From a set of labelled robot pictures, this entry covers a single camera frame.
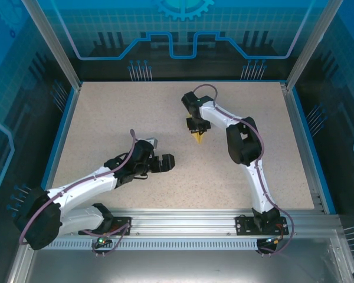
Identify yellow paper sheet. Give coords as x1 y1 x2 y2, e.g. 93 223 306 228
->
185 114 208 145

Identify blue table border strip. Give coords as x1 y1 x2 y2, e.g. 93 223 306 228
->
293 87 337 215
40 87 77 192

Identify metal tray panel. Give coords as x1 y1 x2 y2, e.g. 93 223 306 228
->
5 229 354 283

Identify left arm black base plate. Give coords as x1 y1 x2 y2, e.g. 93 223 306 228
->
78 216 132 236

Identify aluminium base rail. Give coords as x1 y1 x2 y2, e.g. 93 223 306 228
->
58 208 342 236

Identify slotted metal cable duct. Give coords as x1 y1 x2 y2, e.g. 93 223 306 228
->
48 239 259 250

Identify cable connector with green light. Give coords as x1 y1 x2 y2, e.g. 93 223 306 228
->
96 232 112 246

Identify aluminium side rail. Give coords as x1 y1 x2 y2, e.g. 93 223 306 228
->
280 82 326 213

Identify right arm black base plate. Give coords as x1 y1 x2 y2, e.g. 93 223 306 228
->
235 215 289 236

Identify right aluminium frame post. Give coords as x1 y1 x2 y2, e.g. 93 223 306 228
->
285 0 345 90

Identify aluminium frame post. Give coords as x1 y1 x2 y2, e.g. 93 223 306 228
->
20 0 83 89
285 0 345 90

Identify left aluminium frame post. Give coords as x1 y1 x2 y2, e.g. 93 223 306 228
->
20 0 83 89

